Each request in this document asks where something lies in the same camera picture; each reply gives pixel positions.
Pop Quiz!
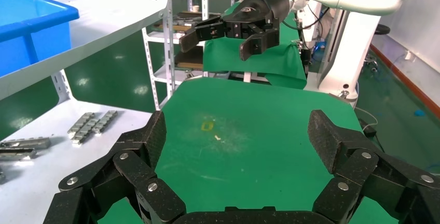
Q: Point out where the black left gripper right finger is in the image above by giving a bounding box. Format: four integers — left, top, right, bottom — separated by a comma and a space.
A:
307, 109, 440, 224

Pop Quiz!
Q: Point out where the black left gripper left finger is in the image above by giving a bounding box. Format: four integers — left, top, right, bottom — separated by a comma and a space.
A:
43, 110, 187, 224

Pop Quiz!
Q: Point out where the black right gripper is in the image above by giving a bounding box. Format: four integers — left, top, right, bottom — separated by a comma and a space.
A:
178, 0, 292, 62

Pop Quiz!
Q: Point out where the green draped cloth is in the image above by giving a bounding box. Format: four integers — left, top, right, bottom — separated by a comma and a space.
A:
202, 2, 308, 90

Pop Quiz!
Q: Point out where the black power adapter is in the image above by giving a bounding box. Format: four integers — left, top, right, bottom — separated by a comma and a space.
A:
357, 119, 377, 139

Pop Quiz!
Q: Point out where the silver linked metal strip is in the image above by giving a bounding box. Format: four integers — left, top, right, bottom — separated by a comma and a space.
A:
67, 112, 95, 139
71, 117, 104, 147
91, 110, 119, 136

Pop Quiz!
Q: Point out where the green table cloth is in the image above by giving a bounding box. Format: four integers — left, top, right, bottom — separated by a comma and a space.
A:
98, 77, 400, 224

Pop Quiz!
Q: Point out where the metal strips group top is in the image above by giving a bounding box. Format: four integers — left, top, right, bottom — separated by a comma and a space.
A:
0, 137, 52, 150

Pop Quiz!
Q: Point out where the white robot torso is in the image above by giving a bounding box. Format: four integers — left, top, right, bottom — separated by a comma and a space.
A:
295, 7, 382, 100

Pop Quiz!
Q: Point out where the white metal shelf rack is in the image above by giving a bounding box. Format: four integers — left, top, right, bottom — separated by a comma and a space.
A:
0, 0, 173, 224

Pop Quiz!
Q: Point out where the black round stool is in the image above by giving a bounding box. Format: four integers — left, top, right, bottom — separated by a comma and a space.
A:
363, 24, 391, 74

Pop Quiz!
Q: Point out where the blue plastic bin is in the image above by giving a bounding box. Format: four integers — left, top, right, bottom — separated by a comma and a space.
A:
0, 0, 80, 77

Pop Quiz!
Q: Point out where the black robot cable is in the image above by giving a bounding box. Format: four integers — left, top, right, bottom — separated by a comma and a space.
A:
282, 4, 332, 32

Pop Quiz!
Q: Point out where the grey metal slide rail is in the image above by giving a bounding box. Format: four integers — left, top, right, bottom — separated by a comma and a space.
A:
0, 148, 37, 162

